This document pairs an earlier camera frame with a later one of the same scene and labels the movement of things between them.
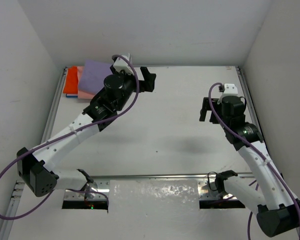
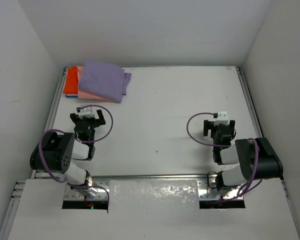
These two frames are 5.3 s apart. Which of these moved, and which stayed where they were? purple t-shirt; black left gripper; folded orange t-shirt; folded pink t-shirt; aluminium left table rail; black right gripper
Moved: black left gripper; black right gripper
Stayed: purple t-shirt; folded pink t-shirt; aluminium left table rail; folded orange t-shirt
